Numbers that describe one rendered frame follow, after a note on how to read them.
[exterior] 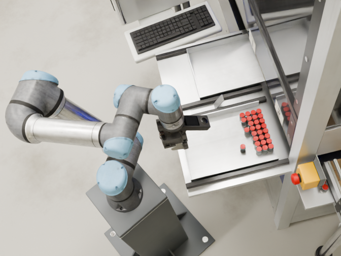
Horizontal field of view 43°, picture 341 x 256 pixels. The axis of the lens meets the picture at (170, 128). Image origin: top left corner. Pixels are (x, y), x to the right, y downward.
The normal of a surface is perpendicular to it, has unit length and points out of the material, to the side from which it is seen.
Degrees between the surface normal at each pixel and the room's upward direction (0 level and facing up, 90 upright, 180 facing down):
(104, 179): 8
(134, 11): 90
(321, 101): 90
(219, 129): 0
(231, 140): 0
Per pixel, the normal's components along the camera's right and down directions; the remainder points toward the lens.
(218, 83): -0.15, -0.44
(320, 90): 0.20, 0.86
